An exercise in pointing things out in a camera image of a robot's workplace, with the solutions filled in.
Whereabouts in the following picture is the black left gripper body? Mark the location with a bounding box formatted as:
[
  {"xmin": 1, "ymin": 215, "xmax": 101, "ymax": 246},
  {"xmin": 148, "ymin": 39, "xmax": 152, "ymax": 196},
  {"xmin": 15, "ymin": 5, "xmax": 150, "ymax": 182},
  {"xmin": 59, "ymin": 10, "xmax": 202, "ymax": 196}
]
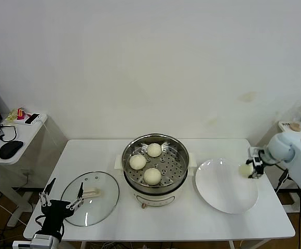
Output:
[{"xmin": 42, "ymin": 199, "xmax": 76, "ymax": 236}]

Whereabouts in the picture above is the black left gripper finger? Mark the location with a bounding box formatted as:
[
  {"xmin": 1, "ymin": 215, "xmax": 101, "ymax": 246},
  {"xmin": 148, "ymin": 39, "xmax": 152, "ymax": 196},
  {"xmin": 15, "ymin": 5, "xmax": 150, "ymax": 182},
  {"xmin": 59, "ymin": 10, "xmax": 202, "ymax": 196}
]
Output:
[
  {"xmin": 66, "ymin": 182, "xmax": 85, "ymax": 210},
  {"xmin": 39, "ymin": 177, "xmax": 57, "ymax": 208}
]

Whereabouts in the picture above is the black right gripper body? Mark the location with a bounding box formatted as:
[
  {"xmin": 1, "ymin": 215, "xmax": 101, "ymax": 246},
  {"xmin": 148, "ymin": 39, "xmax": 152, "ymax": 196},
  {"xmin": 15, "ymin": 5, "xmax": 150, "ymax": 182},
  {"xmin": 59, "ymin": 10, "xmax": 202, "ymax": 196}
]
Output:
[{"xmin": 254, "ymin": 162, "xmax": 267, "ymax": 179}]

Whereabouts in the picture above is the white steamed baozi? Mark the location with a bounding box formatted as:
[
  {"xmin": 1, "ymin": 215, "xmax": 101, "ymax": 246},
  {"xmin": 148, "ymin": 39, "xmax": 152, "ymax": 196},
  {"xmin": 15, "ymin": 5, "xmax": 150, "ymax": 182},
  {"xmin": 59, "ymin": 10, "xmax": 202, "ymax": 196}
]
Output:
[
  {"xmin": 143, "ymin": 168, "xmax": 162, "ymax": 186},
  {"xmin": 147, "ymin": 142, "xmax": 162, "ymax": 158},
  {"xmin": 129, "ymin": 155, "xmax": 146, "ymax": 171},
  {"xmin": 238, "ymin": 164, "xmax": 255, "ymax": 178}
]

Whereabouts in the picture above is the round glass pot lid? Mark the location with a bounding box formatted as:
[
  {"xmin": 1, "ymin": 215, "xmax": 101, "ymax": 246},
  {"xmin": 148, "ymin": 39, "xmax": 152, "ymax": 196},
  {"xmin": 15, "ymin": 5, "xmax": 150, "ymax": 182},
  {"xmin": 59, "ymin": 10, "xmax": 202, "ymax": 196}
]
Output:
[{"xmin": 61, "ymin": 171, "xmax": 120, "ymax": 227}]

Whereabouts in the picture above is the black computer mouse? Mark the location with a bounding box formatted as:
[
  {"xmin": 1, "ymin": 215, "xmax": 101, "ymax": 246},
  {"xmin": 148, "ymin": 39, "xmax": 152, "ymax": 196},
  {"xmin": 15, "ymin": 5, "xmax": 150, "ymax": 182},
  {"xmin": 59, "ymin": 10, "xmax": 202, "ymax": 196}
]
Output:
[{"xmin": 0, "ymin": 140, "xmax": 24, "ymax": 159}]

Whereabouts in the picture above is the perforated steel steamer basket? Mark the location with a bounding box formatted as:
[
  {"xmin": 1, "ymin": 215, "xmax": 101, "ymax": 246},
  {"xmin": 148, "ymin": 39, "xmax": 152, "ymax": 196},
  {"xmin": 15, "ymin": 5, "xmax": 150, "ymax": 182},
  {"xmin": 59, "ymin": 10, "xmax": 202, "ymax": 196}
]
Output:
[{"xmin": 121, "ymin": 134, "xmax": 190, "ymax": 191}]

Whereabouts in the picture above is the round white plate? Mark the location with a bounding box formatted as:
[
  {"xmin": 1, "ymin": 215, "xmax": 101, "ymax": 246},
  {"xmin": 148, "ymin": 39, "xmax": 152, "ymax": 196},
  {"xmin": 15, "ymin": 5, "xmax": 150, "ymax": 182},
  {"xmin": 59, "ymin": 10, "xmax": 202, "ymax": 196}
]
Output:
[{"xmin": 195, "ymin": 158, "xmax": 259, "ymax": 215}]

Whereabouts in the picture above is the white side desk with laptop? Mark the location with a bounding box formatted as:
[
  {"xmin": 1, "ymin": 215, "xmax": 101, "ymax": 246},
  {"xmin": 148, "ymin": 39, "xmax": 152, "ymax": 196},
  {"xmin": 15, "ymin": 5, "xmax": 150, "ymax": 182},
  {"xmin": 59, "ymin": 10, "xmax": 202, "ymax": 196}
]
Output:
[{"xmin": 0, "ymin": 113, "xmax": 68, "ymax": 228}]

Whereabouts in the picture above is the cream electric cooking pot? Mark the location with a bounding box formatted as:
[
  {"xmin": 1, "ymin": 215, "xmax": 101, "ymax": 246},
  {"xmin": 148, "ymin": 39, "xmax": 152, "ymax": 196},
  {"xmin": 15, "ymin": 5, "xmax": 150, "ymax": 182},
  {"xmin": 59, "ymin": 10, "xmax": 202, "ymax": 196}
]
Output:
[{"xmin": 113, "ymin": 153, "xmax": 197, "ymax": 210}]

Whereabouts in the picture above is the black and white small device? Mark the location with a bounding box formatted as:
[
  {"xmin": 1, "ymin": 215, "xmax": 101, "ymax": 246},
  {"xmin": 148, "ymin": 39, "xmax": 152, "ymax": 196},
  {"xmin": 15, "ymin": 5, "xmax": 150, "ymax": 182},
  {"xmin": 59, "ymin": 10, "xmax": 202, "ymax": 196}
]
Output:
[{"xmin": 24, "ymin": 113, "xmax": 42, "ymax": 125}]

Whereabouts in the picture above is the yellow snack packet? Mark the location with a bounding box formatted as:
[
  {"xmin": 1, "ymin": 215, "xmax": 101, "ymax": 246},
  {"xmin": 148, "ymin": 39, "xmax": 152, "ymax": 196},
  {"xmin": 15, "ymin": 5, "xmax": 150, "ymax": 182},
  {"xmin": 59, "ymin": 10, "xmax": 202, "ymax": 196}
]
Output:
[{"xmin": 6, "ymin": 109, "xmax": 18, "ymax": 122}]

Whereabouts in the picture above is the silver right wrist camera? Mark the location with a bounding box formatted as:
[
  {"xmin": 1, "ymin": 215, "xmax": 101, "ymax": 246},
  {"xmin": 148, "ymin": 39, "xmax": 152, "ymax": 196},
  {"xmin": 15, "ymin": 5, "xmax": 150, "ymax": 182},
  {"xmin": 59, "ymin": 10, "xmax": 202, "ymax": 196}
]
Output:
[{"xmin": 253, "ymin": 153, "xmax": 264, "ymax": 167}]

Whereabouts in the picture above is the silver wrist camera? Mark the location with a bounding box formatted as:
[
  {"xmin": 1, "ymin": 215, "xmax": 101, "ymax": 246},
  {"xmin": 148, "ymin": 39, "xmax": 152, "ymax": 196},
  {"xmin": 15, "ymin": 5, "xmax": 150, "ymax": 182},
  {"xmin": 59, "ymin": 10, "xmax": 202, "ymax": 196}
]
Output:
[
  {"xmin": 253, "ymin": 153, "xmax": 264, "ymax": 167},
  {"xmin": 12, "ymin": 240, "xmax": 32, "ymax": 249}
]

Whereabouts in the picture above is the black cable with inline box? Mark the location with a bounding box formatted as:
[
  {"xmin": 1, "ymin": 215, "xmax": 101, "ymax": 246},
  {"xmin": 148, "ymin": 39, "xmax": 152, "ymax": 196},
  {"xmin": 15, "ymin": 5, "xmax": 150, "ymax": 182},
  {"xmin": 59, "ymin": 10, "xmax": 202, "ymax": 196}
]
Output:
[{"xmin": 275, "ymin": 168, "xmax": 301, "ymax": 249}]

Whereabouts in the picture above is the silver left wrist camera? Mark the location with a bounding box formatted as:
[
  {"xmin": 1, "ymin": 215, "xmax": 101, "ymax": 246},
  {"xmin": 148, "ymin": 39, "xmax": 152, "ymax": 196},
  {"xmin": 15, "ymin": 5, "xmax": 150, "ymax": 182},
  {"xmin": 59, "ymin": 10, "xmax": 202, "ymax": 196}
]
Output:
[{"xmin": 12, "ymin": 240, "xmax": 32, "ymax": 249}]

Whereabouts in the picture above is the thin black desk cable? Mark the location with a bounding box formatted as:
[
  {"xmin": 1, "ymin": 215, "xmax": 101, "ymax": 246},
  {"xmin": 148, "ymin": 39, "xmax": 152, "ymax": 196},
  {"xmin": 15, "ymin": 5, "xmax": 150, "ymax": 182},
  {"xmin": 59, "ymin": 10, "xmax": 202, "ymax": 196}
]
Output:
[{"xmin": 0, "ymin": 124, "xmax": 18, "ymax": 142}]

